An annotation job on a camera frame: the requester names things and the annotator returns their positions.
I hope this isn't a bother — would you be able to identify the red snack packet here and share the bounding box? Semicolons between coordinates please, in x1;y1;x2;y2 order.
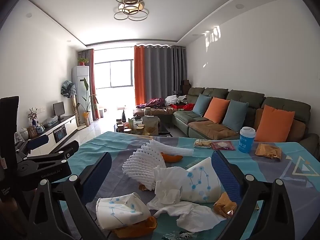
211;141;236;151

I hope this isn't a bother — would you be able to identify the crushed blue dotted paper cup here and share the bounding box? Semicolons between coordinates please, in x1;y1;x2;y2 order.
96;192;152;230

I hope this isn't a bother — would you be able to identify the dark topped coffee table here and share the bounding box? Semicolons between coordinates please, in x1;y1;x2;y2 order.
114;115;175;137

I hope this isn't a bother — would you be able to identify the white standing air conditioner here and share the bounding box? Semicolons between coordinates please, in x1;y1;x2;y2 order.
72;66;90;126

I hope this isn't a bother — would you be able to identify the orange and grey curtain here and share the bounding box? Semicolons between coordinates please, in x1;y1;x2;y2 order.
80;49;97;121
134;44;188;106

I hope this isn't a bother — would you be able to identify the white clothes pile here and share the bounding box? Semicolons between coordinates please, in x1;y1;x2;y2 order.
165;95;187;104

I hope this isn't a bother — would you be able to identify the brown box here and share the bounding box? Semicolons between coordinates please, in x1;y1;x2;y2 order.
180;80;192;94

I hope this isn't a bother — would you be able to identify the blue cup with white lid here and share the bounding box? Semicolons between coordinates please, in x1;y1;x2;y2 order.
237;127;256;153

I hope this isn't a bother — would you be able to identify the group of jars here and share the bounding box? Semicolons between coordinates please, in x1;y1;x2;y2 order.
115;121;150;134

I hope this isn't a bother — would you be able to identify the clear cracker packet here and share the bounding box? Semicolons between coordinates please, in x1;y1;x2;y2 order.
194;139;213;149

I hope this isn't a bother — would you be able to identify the white tissue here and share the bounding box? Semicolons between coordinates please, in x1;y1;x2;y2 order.
147;166;190;210
154;201;227;233

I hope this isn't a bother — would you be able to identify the tall leafy potted plant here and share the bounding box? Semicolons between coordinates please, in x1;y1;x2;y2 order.
76;77;99;127

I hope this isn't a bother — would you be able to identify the orange cushion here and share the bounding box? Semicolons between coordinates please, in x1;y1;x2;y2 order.
255;104;295;143
204;97;230;124

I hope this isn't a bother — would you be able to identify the beige snack bag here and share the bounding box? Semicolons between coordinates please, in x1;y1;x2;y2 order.
142;116;160;136

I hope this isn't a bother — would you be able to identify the window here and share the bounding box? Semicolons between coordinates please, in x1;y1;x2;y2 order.
96;59;133;89

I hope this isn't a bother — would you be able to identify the ring shaped ceiling lamp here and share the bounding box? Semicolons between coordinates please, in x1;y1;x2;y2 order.
113;0;148;21

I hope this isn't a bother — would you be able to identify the brown seat mat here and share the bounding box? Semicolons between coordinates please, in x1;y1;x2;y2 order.
187;120;238;133

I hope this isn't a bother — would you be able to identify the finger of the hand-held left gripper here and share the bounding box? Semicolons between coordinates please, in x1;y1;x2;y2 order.
15;134;50;155
24;140;80;167

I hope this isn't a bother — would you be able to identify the clear plastic bag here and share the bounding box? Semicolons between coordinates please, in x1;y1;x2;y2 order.
44;116;58;127

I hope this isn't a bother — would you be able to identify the sealed golden snack packet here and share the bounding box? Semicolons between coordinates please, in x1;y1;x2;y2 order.
255;143;282;160

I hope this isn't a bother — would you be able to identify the blue vase with flowers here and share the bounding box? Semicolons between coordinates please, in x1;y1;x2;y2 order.
28;107;38;126

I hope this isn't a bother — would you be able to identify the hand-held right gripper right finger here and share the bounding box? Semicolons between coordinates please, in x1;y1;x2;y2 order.
211;151;296;240

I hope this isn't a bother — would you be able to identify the brown sofa back cover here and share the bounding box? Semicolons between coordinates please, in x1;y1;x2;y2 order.
254;108;307;142

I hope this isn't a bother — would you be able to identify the black monitor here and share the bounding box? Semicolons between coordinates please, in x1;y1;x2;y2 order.
53;101;66;120

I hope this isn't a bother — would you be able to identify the cloth covered standing fan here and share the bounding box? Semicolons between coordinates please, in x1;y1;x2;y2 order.
61;80;78;128

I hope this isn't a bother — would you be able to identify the teal patterned tablecloth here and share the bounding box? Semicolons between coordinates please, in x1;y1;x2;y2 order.
60;131;320;240

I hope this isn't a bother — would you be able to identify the white TV cabinet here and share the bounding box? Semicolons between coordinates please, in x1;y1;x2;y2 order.
15;114;78;157

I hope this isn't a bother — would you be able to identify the blue cushion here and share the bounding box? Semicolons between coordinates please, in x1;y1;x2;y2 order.
222;99;249;132
193;94;211;115

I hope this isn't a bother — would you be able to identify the green sofa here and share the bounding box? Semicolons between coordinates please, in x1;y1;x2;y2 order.
173;87;320;146

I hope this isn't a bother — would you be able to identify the purple clothes pile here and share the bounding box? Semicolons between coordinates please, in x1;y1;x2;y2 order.
139;97;166;108

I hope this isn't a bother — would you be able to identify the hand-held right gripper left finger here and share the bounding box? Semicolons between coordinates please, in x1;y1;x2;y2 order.
26;152;113;240

